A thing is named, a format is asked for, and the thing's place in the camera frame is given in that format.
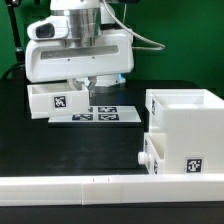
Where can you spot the white marker base plate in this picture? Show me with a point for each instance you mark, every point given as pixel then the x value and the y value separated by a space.
pixel 100 114

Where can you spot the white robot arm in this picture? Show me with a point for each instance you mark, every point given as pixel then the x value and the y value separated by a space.
pixel 78 41

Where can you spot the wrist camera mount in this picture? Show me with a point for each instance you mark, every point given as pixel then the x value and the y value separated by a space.
pixel 50 28

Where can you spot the white front drawer box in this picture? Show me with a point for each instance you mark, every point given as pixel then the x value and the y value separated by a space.
pixel 152 155

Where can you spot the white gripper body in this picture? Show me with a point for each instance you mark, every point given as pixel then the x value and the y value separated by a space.
pixel 53 61

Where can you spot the white front fence rail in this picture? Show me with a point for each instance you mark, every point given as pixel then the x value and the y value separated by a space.
pixel 110 189

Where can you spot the white drawer box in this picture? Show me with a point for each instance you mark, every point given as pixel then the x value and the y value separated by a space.
pixel 58 99
pixel 152 155

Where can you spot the white drawer cabinet frame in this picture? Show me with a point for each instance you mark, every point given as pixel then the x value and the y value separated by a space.
pixel 193 121

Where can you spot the black camera stand pole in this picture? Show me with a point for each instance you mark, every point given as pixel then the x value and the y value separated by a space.
pixel 19 51

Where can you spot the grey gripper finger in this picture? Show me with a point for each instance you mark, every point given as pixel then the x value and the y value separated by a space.
pixel 74 84
pixel 91 86

